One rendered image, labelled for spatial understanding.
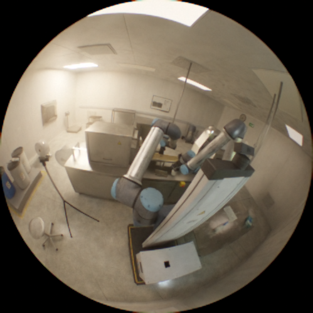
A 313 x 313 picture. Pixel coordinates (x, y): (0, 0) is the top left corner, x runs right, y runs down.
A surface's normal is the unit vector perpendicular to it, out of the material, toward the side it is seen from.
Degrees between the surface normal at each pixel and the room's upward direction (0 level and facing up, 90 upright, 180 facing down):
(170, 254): 0
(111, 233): 0
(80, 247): 0
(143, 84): 90
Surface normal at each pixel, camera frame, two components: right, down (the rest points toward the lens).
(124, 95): 0.12, 0.57
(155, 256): 0.24, -0.81
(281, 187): -0.96, -0.13
